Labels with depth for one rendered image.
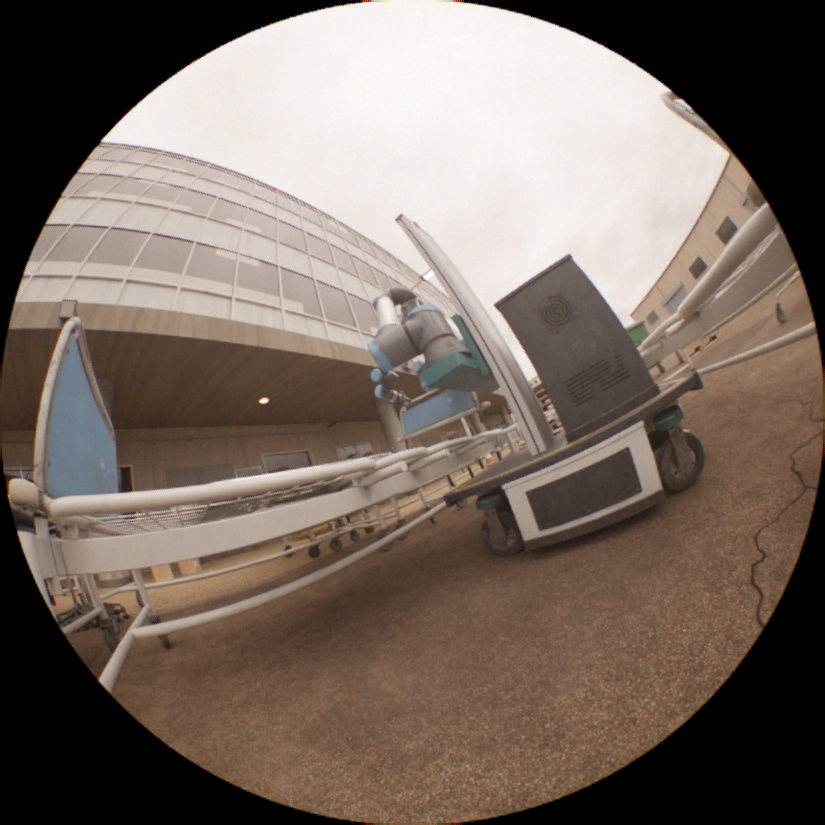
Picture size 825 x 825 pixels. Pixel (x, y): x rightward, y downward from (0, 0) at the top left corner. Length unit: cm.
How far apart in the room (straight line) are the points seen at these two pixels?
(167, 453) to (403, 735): 690
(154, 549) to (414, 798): 54
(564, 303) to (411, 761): 110
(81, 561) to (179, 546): 22
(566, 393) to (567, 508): 34
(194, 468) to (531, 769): 692
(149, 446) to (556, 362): 725
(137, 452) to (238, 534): 664
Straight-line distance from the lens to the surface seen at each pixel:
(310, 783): 55
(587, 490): 76
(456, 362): 85
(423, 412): 197
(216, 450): 715
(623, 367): 82
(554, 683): 51
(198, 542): 54
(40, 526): 57
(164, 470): 693
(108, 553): 57
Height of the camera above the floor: 41
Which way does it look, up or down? 14 degrees up
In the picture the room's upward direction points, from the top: 22 degrees counter-clockwise
